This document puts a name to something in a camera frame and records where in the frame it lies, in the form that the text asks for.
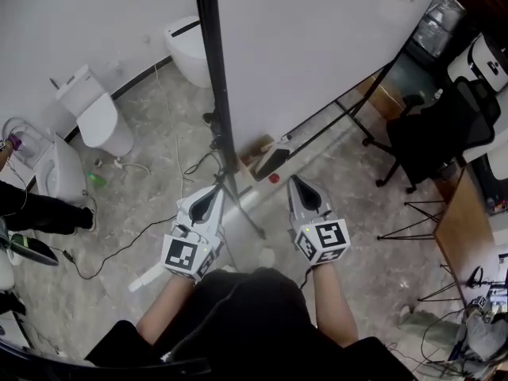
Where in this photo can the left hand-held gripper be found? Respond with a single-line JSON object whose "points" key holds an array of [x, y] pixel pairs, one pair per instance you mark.
{"points": [[180, 254]]}

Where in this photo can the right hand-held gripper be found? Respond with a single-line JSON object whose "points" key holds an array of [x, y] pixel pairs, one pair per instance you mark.
{"points": [[329, 236]]}

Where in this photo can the person's right forearm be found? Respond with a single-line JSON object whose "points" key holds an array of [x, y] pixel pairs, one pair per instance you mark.
{"points": [[333, 308]]}

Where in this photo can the person's left forearm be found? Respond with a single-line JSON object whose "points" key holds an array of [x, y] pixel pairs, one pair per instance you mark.
{"points": [[162, 312]]}

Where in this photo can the white partition board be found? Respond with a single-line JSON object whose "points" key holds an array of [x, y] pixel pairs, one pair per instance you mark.
{"points": [[309, 34]]}

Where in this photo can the person's left white shoe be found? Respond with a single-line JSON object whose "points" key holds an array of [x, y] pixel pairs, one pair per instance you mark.
{"points": [[228, 268]]}

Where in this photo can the person's white shoe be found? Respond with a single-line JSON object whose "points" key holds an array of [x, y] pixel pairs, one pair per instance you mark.
{"points": [[267, 257], [228, 268]]}

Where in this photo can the person's right white shoe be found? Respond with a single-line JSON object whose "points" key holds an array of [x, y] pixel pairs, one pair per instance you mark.
{"points": [[267, 257]]}

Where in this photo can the white marker pen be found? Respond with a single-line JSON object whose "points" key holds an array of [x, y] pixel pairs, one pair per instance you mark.
{"points": [[286, 137]]}

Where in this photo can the beige storage box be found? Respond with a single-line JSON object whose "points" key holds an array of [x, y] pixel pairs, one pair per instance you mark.
{"points": [[248, 161]]}

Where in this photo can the white long flat panel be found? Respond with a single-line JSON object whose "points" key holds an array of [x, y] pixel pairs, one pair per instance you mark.
{"points": [[145, 278]]}

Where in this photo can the green plastic bottle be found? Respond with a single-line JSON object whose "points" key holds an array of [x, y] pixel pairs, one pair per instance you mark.
{"points": [[97, 179]]}

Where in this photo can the person's black clothing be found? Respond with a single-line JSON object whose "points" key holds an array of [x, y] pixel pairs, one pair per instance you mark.
{"points": [[254, 324]]}

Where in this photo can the white toilet with tank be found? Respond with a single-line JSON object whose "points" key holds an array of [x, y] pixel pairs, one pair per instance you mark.
{"points": [[99, 121]]}

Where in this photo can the black office chair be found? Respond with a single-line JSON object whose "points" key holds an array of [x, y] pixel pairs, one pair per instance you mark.
{"points": [[436, 141]]}

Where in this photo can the white toilet with open lid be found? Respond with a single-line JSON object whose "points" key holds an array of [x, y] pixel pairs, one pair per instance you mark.
{"points": [[59, 173]]}

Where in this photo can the wooden table with hairpin legs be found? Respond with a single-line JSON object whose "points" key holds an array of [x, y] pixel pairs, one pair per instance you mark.
{"points": [[464, 220]]}

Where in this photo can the white rounded smart toilet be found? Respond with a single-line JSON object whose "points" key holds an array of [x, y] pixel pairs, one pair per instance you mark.
{"points": [[186, 54]]}

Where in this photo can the dark blue rounded seat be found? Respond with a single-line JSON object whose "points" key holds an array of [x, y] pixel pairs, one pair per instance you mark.
{"points": [[33, 248]]}

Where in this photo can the clear plastic bottle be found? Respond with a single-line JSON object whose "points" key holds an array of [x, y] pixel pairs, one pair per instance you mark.
{"points": [[437, 93]]}

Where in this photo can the grey cloth bag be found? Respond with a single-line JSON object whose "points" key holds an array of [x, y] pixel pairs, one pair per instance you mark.
{"points": [[428, 325]]}

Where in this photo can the black headset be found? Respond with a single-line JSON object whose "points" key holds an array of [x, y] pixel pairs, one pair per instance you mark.
{"points": [[478, 278]]}

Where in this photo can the white and black rounded machine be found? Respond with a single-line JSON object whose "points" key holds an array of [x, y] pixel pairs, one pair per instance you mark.
{"points": [[500, 165]]}

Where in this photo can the purple cleaning tool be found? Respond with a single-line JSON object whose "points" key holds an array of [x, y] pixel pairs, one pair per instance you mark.
{"points": [[16, 140]]}

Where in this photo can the plastic-wrapped black appliance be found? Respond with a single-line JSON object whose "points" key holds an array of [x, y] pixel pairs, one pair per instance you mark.
{"points": [[436, 26]]}

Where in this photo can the white rounded machine black screen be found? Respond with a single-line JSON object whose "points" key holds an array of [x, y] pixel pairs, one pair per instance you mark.
{"points": [[482, 62]]}

